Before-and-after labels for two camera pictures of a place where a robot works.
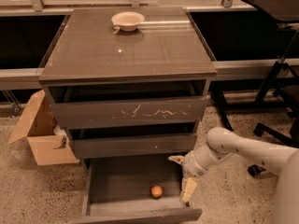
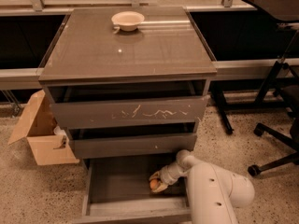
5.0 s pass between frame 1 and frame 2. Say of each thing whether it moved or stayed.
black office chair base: stayed
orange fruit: moved
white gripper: moved
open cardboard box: stayed
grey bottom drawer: stayed
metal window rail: stayed
